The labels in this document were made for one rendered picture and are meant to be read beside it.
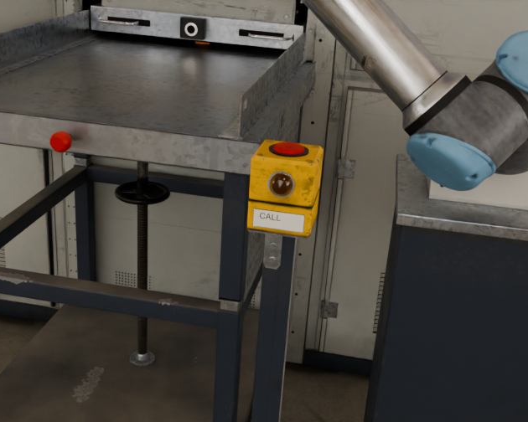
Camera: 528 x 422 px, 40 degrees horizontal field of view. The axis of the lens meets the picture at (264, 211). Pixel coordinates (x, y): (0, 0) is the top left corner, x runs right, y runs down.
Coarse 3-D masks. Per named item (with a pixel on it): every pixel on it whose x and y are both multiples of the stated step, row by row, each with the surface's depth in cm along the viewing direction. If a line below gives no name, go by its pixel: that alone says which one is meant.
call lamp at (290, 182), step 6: (276, 174) 87; (282, 174) 86; (288, 174) 86; (270, 180) 87; (276, 180) 86; (282, 180) 86; (288, 180) 86; (270, 186) 87; (276, 186) 86; (282, 186) 86; (288, 186) 86; (294, 186) 87; (276, 192) 86; (282, 192) 86; (288, 192) 87
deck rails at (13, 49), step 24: (48, 24) 161; (72, 24) 173; (0, 48) 143; (24, 48) 153; (48, 48) 163; (72, 48) 168; (288, 48) 148; (0, 72) 140; (264, 72) 125; (288, 72) 152; (240, 96) 108; (264, 96) 127; (240, 120) 109
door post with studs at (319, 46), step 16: (320, 32) 169; (320, 48) 171; (320, 64) 172; (320, 80) 173; (320, 96) 175; (320, 112) 176; (320, 128) 178; (320, 144) 179; (304, 240) 190; (304, 256) 191; (304, 272) 193; (304, 288) 195; (304, 304) 197; (304, 320) 198; (288, 352) 203
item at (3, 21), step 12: (0, 0) 167; (12, 0) 169; (24, 0) 172; (36, 0) 175; (48, 0) 178; (60, 0) 178; (0, 12) 168; (12, 12) 170; (24, 12) 173; (36, 12) 176; (48, 12) 179; (60, 12) 179; (0, 24) 169; (12, 24) 171; (24, 24) 174
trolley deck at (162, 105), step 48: (96, 48) 171; (144, 48) 175; (0, 96) 125; (48, 96) 127; (96, 96) 129; (144, 96) 131; (192, 96) 134; (288, 96) 139; (48, 144) 117; (96, 144) 116; (144, 144) 114; (192, 144) 112; (240, 144) 111
